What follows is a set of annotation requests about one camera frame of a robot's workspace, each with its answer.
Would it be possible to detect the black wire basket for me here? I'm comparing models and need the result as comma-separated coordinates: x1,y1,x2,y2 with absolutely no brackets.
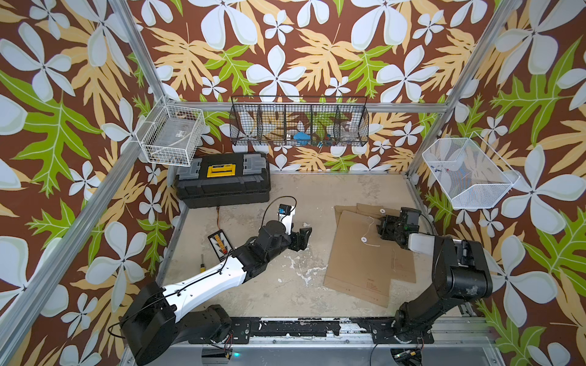
228,95,370,147

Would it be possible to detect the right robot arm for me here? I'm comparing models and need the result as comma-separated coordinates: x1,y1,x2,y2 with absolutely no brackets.
377,207,493,343

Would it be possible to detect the yellow handled screwdriver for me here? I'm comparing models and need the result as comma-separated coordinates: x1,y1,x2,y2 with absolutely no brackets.
200,254,206,273

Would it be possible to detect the white wire basket left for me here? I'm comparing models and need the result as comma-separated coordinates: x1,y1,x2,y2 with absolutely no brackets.
137,98,205,167

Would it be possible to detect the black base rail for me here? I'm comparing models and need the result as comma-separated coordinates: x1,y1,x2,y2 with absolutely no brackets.
231,317,407,345

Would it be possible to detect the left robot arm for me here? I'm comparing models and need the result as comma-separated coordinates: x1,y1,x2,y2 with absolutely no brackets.
120,221,312,365

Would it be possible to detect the brown kraft file bag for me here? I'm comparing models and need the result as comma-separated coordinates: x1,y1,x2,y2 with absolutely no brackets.
324,211,417,307

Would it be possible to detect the white closure string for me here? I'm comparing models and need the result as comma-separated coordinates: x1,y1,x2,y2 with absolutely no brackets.
360,216,382,248

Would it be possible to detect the black toolbox yellow latch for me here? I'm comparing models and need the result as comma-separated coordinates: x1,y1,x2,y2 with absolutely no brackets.
174,152,271,209

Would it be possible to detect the blue object in basket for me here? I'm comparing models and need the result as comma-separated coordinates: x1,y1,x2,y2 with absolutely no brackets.
294,132,311,146

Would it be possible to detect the white mesh basket right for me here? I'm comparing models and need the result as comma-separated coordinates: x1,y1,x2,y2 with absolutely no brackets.
422,133,520,210

